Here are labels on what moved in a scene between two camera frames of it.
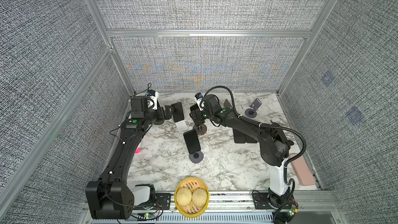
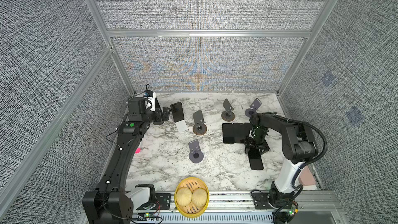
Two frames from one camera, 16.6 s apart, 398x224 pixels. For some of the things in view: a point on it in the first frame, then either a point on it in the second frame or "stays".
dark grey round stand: x=159 y=122 stays
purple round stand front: x=197 y=157 stays
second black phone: x=178 y=113 stays
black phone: x=239 y=137 stays
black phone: x=192 y=141 to x=255 y=159
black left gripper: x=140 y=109 stays
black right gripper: x=194 y=116 to x=247 y=142
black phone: x=194 y=107 to x=228 y=133
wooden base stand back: x=201 y=129 stays
